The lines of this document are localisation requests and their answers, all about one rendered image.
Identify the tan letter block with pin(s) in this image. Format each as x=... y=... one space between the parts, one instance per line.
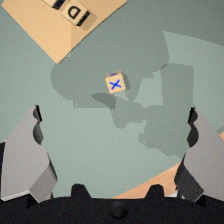
x=115 y=82
x=56 y=4
x=75 y=13

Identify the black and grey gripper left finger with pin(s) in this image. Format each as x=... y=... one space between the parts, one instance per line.
x=27 y=175

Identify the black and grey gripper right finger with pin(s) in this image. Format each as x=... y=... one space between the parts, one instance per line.
x=200 y=175

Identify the beige flat mat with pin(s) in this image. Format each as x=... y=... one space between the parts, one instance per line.
x=53 y=32

